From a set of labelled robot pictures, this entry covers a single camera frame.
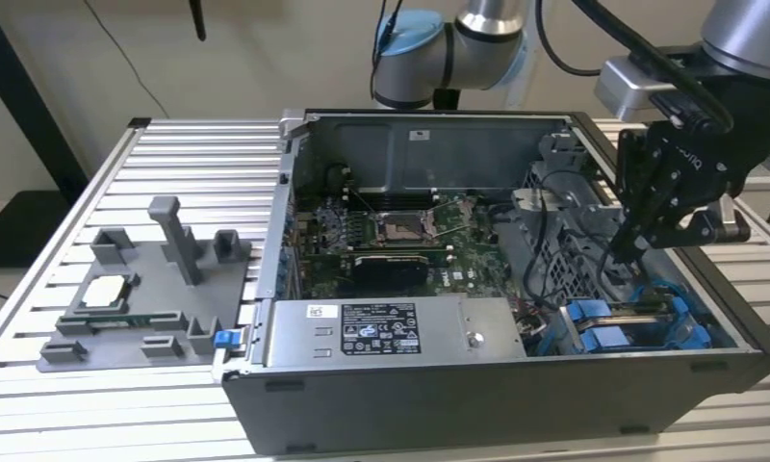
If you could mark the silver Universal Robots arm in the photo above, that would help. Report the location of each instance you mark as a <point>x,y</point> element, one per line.
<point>423,67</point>

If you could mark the blue case latch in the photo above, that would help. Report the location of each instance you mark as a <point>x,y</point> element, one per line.
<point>225,339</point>

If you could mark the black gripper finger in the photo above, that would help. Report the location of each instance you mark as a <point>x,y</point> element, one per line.
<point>635,192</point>
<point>667,236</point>

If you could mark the green RAM stick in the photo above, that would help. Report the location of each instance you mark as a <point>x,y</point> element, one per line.
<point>147,318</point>

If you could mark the locking lever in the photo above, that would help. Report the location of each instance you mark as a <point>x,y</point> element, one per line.
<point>365,201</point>
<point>457,229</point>

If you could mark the hard disk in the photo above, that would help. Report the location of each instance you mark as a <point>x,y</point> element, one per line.
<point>593,309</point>
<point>606,338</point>

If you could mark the gray metal disk bay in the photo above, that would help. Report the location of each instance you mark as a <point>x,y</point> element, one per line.
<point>551,250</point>

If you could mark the black RAM slot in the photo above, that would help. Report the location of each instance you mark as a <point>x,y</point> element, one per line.
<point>391,193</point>
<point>397,248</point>

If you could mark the silver CPU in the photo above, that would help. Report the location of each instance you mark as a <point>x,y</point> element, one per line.
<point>105,291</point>

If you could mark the CPU socket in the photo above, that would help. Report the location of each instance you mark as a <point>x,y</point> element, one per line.
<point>401,226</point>

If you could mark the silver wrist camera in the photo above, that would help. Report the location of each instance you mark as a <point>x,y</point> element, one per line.
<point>629,86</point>

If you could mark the green motherboard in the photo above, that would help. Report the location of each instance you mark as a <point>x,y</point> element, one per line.
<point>481,274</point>

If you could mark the silver power supply unit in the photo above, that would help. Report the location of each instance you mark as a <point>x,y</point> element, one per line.
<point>487,317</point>

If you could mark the gray parts rack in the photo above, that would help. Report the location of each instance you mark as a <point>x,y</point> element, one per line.
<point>166,289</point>

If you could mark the black open PC case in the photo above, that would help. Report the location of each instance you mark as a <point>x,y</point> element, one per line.
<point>423,409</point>

